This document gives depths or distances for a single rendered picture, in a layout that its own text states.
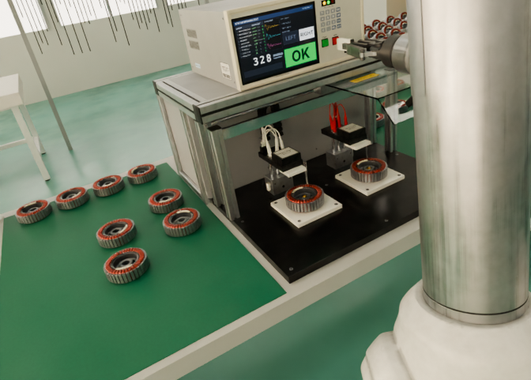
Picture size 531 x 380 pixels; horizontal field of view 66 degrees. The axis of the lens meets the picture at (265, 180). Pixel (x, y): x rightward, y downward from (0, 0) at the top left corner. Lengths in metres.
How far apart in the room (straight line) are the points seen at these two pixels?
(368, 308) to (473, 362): 1.51
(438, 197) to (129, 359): 0.71
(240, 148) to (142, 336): 0.64
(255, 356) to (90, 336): 0.93
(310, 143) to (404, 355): 1.05
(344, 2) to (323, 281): 0.78
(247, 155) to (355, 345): 0.92
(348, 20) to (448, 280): 0.97
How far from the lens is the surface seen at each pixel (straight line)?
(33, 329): 1.13
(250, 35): 1.12
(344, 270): 1.00
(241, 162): 1.32
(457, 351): 0.46
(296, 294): 0.95
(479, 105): 0.38
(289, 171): 1.16
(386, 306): 1.96
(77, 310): 1.12
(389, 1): 5.08
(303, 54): 1.21
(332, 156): 1.37
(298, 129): 1.40
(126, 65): 7.46
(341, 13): 1.28
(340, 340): 1.83
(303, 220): 1.12
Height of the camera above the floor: 1.41
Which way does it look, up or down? 28 degrees down
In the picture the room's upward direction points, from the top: 10 degrees counter-clockwise
